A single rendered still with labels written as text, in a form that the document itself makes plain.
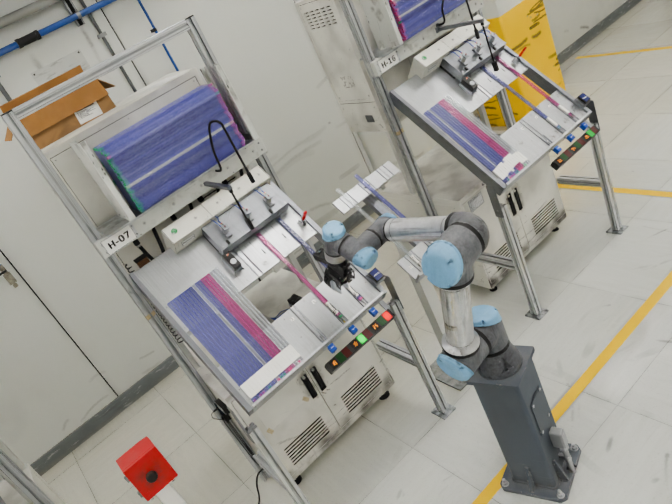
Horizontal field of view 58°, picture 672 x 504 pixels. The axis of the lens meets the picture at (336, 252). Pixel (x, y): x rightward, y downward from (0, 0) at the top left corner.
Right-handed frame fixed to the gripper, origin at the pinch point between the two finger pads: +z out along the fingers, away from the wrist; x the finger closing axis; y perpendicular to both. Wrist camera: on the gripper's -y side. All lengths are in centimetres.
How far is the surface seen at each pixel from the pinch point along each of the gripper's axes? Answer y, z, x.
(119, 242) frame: -64, -14, -48
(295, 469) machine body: 11, 84, -42
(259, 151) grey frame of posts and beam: -65, -14, 19
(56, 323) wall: -163, 113, -83
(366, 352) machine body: 1, 65, 14
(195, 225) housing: -57, -7, -21
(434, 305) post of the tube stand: 12, 49, 46
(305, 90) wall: -182, 78, 137
